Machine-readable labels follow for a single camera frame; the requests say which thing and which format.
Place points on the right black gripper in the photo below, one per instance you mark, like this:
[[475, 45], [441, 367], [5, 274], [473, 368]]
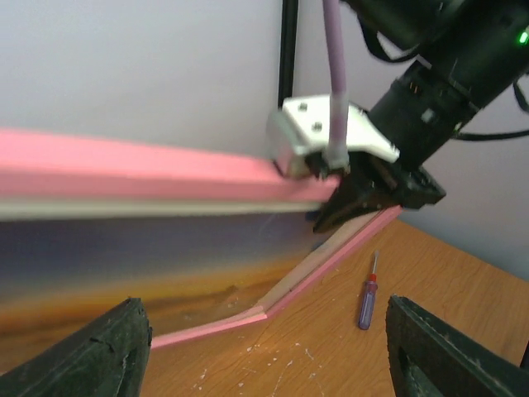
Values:
[[373, 185]]

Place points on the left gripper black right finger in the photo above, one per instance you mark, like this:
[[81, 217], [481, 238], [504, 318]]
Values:
[[428, 357]]

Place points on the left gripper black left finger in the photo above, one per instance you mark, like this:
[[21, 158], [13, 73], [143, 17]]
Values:
[[107, 357]]

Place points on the blue red handled screwdriver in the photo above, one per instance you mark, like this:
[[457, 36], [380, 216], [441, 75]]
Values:
[[369, 296]]

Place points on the pink wooden picture frame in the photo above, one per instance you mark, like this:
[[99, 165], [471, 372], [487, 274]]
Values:
[[46, 177]]

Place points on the sunset photo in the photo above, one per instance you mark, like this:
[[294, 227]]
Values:
[[188, 271]]

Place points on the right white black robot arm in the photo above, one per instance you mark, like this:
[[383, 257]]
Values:
[[461, 55]]

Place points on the black enclosure frame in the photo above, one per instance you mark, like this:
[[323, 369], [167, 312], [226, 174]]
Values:
[[287, 54]]

